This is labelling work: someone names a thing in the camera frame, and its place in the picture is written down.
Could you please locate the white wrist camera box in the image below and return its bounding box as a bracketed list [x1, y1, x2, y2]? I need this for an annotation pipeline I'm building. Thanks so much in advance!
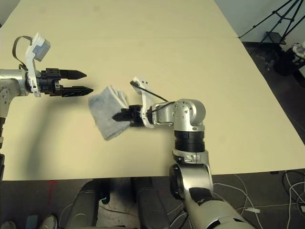
[130, 76, 155, 129]
[25, 32, 52, 98]

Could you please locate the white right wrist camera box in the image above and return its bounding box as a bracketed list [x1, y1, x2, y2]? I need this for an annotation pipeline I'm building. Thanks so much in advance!
[130, 76, 155, 129]

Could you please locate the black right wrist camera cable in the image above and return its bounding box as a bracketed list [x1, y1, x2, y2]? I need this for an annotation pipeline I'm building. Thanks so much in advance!
[130, 80, 177, 113]

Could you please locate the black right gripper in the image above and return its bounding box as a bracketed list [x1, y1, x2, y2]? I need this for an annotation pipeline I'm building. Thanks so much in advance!
[112, 104, 145, 127]

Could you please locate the grey sneaker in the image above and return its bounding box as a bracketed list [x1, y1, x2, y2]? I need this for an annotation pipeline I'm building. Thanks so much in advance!
[39, 214, 58, 229]
[0, 220, 16, 229]

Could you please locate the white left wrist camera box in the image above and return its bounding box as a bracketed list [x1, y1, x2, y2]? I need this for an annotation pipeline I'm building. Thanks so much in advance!
[25, 32, 52, 98]

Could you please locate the white object on bag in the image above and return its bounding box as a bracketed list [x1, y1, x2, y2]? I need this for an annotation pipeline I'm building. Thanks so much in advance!
[292, 40, 305, 57]

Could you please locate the black tripod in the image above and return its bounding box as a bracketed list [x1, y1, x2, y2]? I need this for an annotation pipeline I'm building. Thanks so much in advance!
[239, 0, 305, 40]

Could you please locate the blue object on floor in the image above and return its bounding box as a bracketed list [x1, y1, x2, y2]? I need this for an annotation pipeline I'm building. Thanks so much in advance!
[25, 214, 39, 229]

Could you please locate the white floor cable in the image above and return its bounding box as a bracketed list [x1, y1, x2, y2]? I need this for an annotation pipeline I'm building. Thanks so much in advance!
[282, 170, 305, 214]
[213, 174, 254, 212]

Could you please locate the blue fluffy rag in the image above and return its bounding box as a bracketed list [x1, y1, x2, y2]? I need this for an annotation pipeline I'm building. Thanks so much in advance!
[87, 84, 131, 141]

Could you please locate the black post under table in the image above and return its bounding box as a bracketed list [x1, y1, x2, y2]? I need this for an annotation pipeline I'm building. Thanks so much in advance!
[100, 178, 111, 205]

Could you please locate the grey left wrist camera cable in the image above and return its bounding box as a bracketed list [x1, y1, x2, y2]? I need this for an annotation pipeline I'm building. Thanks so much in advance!
[12, 35, 33, 70]

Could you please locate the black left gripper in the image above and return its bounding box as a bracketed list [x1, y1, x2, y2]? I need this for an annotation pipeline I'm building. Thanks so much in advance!
[38, 68, 94, 98]

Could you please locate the black bag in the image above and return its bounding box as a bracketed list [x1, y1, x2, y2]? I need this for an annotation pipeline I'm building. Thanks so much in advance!
[273, 47, 305, 76]

